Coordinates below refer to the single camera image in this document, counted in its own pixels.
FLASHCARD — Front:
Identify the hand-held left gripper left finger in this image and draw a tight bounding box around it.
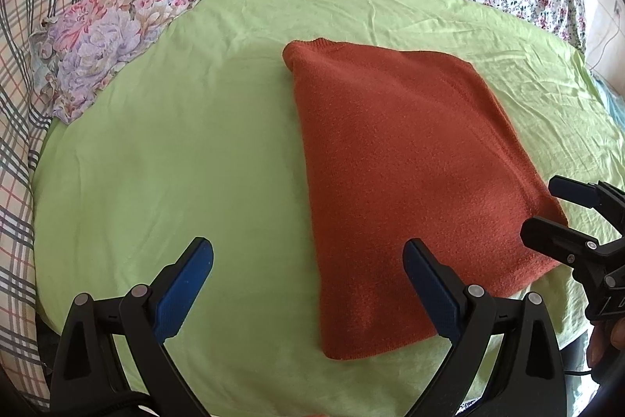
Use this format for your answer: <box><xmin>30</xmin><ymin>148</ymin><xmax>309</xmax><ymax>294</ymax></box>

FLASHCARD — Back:
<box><xmin>49</xmin><ymin>237</ymin><xmax>214</xmax><ymax>417</ymax></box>

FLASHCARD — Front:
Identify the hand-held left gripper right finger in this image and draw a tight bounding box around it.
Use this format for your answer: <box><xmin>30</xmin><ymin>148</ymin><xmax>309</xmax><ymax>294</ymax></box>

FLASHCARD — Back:
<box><xmin>402</xmin><ymin>238</ymin><xmax>568</xmax><ymax>417</ymax></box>

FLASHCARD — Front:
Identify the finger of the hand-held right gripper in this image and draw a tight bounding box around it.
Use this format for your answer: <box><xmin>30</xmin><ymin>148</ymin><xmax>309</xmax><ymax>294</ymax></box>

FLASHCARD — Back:
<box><xmin>520</xmin><ymin>216</ymin><xmax>617</xmax><ymax>271</ymax></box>
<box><xmin>548</xmin><ymin>175</ymin><xmax>625</xmax><ymax>238</ymax></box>

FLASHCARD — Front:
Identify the orange knitted sweater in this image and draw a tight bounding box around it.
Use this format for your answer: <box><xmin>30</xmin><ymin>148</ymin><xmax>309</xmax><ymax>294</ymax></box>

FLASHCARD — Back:
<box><xmin>282</xmin><ymin>38</ymin><xmax>570</xmax><ymax>362</ymax></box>

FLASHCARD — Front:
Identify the person's right hand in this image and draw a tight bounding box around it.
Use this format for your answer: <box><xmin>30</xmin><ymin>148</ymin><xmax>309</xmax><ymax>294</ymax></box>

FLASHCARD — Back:
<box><xmin>586</xmin><ymin>317</ymin><xmax>625</xmax><ymax>370</ymax></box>

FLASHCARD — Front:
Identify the light blue cloth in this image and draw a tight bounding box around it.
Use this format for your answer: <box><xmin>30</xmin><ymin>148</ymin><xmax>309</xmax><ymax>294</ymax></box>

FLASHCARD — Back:
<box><xmin>592</xmin><ymin>72</ymin><xmax>625</xmax><ymax>131</ymax></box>

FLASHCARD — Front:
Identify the light green bed sheet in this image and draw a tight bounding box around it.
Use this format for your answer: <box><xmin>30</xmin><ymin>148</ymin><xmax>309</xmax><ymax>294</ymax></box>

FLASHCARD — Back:
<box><xmin>32</xmin><ymin>0</ymin><xmax>625</xmax><ymax>417</ymax></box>

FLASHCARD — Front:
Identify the plaid checked blanket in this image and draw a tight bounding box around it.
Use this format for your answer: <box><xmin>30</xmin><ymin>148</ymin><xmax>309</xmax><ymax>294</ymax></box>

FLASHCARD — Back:
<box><xmin>0</xmin><ymin>0</ymin><xmax>164</xmax><ymax>401</ymax></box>

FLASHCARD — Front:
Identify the purple pink floral pillow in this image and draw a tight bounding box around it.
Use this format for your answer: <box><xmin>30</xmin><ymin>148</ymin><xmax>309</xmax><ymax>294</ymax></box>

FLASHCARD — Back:
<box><xmin>29</xmin><ymin>0</ymin><xmax>207</xmax><ymax>125</ymax></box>

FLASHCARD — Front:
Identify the white wall cable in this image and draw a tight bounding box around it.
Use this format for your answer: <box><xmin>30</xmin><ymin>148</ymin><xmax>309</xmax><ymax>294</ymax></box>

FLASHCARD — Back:
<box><xmin>587</xmin><ymin>2</ymin><xmax>624</xmax><ymax>72</ymax></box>

